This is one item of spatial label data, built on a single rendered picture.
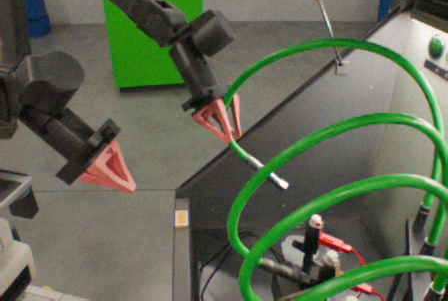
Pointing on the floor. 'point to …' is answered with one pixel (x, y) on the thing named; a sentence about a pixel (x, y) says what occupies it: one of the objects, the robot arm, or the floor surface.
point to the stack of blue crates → (39, 22)
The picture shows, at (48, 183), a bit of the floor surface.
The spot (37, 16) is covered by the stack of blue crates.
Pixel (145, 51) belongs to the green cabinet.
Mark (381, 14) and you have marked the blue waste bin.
